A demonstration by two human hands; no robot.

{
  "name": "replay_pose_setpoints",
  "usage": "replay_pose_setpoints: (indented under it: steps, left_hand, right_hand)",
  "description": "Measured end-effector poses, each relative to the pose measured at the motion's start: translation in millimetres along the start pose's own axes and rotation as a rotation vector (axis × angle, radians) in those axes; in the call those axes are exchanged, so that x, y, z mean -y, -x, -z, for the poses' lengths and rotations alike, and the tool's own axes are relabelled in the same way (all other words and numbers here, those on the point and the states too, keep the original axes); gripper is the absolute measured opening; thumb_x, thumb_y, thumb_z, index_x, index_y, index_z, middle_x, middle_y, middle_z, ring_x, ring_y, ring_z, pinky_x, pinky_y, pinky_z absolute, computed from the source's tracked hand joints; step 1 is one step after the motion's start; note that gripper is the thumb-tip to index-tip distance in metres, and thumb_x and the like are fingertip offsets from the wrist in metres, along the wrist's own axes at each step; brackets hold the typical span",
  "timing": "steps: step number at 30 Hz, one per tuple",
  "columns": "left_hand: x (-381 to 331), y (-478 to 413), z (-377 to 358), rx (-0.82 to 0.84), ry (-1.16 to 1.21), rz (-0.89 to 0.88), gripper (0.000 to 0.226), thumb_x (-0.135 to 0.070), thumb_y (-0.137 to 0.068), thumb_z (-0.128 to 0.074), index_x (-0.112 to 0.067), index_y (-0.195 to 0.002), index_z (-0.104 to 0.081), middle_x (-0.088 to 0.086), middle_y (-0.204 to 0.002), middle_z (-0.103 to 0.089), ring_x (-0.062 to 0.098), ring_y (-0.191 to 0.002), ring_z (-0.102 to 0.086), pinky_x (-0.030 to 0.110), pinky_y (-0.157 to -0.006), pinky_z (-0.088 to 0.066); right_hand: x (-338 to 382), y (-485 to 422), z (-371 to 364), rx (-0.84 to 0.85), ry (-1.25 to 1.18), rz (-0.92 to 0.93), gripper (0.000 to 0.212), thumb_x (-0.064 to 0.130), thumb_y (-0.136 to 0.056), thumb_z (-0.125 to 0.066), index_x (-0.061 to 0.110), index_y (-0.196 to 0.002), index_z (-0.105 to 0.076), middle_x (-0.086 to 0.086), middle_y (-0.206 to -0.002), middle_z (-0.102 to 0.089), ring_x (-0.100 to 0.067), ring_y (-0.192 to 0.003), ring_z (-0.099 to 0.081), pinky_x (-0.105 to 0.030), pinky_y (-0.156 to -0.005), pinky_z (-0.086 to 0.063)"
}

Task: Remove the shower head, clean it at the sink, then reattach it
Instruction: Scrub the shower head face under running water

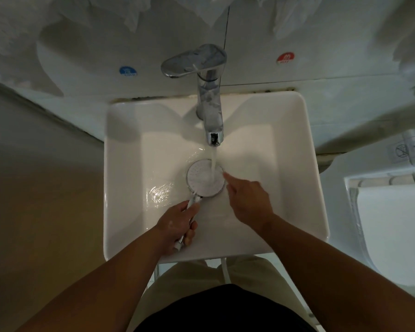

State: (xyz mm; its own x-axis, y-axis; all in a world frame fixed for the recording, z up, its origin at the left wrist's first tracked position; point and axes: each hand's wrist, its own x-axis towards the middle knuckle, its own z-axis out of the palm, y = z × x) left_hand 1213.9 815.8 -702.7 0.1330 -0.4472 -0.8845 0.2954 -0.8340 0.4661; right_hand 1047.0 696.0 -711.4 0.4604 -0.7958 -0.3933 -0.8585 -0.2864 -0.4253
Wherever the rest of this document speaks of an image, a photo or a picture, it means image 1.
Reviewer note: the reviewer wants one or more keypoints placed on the person's right hand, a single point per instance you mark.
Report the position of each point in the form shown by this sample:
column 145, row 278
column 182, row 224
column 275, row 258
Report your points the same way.
column 250, row 202

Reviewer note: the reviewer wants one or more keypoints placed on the person's left hand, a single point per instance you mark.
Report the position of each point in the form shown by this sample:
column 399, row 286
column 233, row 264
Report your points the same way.
column 176, row 224

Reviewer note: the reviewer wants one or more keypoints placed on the white ceramic sink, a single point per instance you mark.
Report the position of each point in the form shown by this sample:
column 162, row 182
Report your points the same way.
column 283, row 190

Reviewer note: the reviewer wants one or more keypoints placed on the chrome shower head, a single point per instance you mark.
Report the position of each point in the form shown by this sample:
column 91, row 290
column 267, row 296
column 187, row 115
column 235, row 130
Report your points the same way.
column 204, row 179

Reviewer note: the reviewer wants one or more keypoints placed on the chrome sink faucet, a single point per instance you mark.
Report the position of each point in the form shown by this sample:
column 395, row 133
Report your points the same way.
column 209, row 96

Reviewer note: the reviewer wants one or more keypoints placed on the person's left forearm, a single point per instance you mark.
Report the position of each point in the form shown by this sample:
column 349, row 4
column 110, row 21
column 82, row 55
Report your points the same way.
column 93, row 290

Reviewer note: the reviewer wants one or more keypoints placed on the person's right forearm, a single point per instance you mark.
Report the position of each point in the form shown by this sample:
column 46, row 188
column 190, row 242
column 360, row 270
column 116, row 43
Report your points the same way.
column 342, row 283

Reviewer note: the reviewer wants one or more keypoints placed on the black shirt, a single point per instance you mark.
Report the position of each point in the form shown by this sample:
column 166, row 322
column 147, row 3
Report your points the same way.
column 221, row 309

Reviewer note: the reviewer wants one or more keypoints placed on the white toilet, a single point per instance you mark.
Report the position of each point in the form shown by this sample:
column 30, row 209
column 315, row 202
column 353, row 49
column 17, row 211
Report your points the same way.
column 390, row 231

